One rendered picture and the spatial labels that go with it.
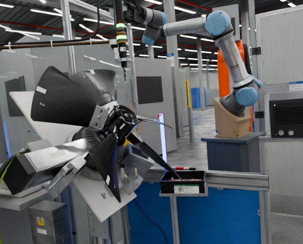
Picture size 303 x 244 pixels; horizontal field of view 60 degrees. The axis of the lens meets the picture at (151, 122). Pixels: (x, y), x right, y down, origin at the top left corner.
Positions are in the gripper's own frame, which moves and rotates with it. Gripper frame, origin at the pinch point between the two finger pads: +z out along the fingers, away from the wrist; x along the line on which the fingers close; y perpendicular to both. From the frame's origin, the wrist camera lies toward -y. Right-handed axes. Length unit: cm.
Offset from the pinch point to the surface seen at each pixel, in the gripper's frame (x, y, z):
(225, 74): 184, 14, -344
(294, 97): -68, 45, -55
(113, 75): -6.2, 36.0, 1.7
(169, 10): 481, -182, -461
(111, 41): -17.0, 21.9, 8.5
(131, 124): -34, 56, 9
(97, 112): -25, 52, 20
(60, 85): -24, 41, 34
